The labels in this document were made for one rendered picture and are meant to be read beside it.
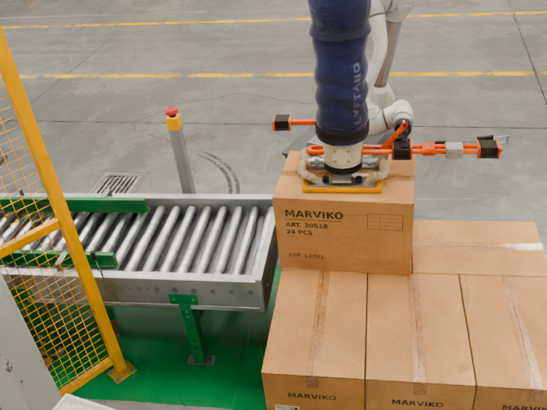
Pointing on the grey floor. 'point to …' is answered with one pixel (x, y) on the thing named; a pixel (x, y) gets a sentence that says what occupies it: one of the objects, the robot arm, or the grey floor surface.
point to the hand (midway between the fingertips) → (404, 148)
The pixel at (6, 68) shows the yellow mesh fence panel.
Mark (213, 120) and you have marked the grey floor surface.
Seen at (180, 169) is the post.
